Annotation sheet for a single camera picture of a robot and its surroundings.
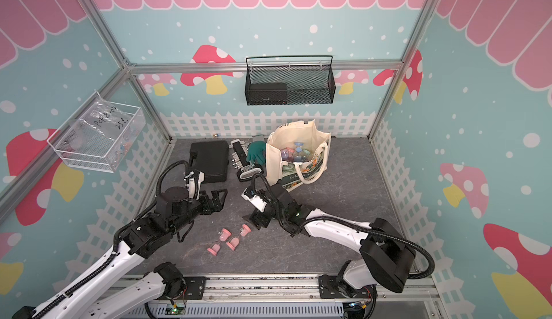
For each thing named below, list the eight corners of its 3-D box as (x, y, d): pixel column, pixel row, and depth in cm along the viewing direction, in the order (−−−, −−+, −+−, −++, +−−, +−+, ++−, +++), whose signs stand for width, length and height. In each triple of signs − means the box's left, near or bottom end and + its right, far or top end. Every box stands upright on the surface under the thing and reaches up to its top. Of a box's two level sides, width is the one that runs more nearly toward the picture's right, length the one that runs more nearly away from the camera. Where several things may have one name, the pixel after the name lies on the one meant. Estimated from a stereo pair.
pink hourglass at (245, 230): (228, 244, 85) (227, 241, 83) (245, 225, 90) (244, 222, 88) (235, 249, 84) (233, 247, 82) (251, 230, 89) (250, 227, 87)
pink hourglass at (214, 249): (209, 252, 84) (206, 249, 81) (226, 231, 90) (224, 227, 87) (215, 257, 83) (213, 254, 80) (232, 235, 88) (230, 232, 86)
